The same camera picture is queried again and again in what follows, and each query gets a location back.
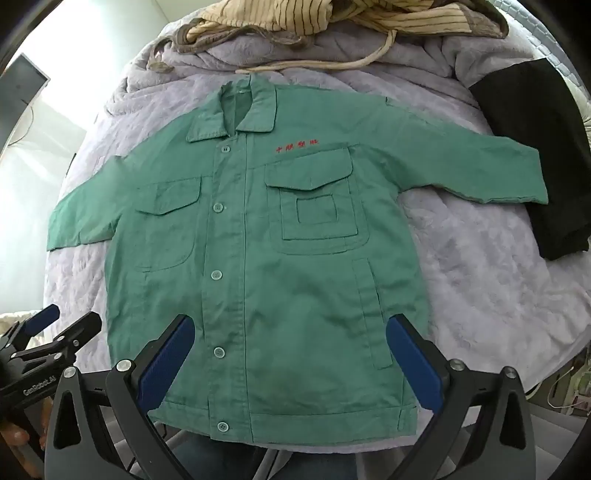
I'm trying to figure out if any purple embossed blanket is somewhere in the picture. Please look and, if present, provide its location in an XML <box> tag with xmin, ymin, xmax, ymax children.
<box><xmin>44</xmin><ymin>18</ymin><xmax>591</xmax><ymax>416</ymax></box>

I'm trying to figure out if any grey monitor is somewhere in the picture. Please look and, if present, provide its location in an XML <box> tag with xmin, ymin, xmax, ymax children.
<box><xmin>0</xmin><ymin>53</ymin><xmax>51</xmax><ymax>148</ymax></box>

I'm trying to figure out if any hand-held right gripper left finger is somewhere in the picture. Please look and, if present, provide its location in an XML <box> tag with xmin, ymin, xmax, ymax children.
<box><xmin>44</xmin><ymin>314</ymin><xmax>195</xmax><ymax>480</ymax></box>

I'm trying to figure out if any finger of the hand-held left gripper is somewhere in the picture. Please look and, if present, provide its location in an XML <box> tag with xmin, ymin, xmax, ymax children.
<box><xmin>11</xmin><ymin>311</ymin><xmax>103</xmax><ymax>366</ymax></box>
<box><xmin>0</xmin><ymin>307</ymin><xmax>62</xmax><ymax>352</ymax></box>

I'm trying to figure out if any cream cord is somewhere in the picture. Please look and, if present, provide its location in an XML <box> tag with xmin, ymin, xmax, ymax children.
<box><xmin>235</xmin><ymin>30</ymin><xmax>398</xmax><ymax>75</ymax></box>

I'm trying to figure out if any beige striped garment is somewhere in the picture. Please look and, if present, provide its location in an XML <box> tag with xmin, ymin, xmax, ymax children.
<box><xmin>148</xmin><ymin>0</ymin><xmax>511</xmax><ymax>72</ymax></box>

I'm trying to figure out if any person's left hand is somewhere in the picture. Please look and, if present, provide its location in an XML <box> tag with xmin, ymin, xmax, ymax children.
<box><xmin>0</xmin><ymin>400</ymin><xmax>52</xmax><ymax>452</ymax></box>

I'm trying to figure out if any green work jacket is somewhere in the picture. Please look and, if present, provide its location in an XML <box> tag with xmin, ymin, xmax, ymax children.
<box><xmin>46</xmin><ymin>76</ymin><xmax>549</xmax><ymax>446</ymax></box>

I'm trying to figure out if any white quilted mattress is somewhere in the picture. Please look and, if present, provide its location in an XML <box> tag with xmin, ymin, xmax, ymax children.
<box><xmin>526</xmin><ymin>30</ymin><xmax>591</xmax><ymax>153</ymax></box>

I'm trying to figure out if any black cloth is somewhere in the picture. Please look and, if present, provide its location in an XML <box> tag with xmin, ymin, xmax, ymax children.
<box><xmin>468</xmin><ymin>58</ymin><xmax>591</xmax><ymax>261</ymax></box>

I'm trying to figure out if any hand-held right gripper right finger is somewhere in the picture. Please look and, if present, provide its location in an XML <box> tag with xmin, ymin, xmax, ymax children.
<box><xmin>385</xmin><ymin>314</ymin><xmax>539</xmax><ymax>480</ymax></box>

